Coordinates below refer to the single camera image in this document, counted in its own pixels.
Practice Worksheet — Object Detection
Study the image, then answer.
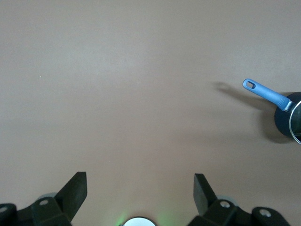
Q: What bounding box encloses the black pot with blue handle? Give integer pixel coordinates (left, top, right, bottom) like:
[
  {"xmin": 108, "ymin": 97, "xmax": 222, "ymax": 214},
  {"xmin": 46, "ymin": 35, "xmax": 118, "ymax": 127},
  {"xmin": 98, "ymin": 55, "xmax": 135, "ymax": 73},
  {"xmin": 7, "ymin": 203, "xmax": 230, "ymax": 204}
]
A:
[{"xmin": 242, "ymin": 78, "xmax": 301, "ymax": 145}]

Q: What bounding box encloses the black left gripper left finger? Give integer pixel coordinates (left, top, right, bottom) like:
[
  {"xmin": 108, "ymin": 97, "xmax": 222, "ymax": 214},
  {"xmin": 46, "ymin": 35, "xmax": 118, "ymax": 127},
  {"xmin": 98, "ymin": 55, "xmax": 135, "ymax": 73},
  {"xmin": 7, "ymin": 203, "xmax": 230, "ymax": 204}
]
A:
[{"xmin": 0, "ymin": 171, "xmax": 88, "ymax": 226}]

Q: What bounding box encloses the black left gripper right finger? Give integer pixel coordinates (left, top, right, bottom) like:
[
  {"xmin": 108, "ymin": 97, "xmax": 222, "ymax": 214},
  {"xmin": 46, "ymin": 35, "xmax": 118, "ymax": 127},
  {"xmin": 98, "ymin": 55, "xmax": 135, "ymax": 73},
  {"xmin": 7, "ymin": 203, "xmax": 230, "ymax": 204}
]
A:
[{"xmin": 188, "ymin": 173, "xmax": 289, "ymax": 226}]

